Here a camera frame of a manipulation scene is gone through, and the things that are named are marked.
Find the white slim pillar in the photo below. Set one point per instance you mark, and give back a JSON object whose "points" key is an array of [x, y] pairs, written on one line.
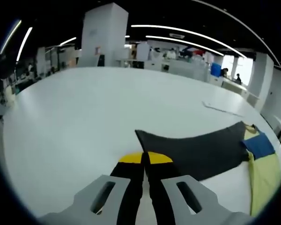
{"points": [[261, 79]]}

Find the white cabinet row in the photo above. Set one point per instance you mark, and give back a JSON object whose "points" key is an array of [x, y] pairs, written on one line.
{"points": [[185, 69]]}

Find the yellow blue grey garment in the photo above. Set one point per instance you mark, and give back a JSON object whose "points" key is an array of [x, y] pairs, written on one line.
{"points": [[201, 152]]}

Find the ceiling air vent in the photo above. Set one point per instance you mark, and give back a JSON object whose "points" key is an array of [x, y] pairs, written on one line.
{"points": [[177, 35]]}

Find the blue crate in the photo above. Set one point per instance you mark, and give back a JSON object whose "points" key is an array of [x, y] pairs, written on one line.
{"points": [[216, 69]]}

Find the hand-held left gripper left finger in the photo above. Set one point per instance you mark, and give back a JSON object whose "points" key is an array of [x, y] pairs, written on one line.
{"points": [[128, 187]]}

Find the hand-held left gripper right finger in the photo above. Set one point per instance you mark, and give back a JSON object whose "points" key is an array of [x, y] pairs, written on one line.
{"points": [[164, 187]]}

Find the curved ceiling rail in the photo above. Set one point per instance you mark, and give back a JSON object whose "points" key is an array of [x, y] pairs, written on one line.
{"points": [[255, 30]]}

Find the white counter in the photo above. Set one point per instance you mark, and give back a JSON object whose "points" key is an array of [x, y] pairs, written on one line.
{"points": [[238, 89]]}

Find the white square pillar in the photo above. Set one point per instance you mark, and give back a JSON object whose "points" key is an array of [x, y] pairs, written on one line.
{"points": [[105, 30]]}

